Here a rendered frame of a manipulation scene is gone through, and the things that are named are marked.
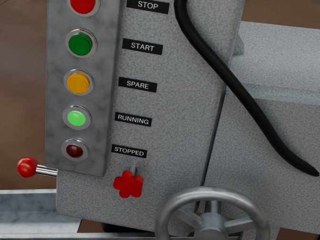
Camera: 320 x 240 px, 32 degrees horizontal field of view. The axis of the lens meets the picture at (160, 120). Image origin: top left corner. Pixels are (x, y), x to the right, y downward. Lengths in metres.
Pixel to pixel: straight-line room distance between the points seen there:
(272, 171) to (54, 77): 0.30
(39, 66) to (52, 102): 2.67
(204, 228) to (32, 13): 3.36
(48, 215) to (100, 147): 0.37
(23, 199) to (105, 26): 0.52
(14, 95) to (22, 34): 0.70
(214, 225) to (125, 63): 0.23
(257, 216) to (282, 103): 0.14
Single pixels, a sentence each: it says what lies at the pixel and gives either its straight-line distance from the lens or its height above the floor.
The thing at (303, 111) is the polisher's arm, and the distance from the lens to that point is 0.70.
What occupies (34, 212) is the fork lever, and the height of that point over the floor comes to 0.96.
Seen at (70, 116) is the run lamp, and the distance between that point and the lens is 0.69.
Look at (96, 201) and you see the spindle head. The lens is 0.80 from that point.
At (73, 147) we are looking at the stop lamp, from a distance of 0.72.
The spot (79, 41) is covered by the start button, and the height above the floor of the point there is 1.43.
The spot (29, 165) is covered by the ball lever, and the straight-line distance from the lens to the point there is 0.83.
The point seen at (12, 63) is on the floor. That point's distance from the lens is 3.39.
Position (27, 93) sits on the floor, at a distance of 3.13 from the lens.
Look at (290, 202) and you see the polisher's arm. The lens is 0.79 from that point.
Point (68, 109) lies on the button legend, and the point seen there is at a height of 1.33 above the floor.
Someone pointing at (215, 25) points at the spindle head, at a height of 1.47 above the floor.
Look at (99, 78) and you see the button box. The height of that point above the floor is 1.38.
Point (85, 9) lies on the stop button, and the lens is 0.61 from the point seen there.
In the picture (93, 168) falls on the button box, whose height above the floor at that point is 1.25.
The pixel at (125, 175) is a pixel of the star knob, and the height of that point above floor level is 1.26.
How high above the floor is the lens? 1.73
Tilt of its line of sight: 35 degrees down
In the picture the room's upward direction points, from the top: 9 degrees clockwise
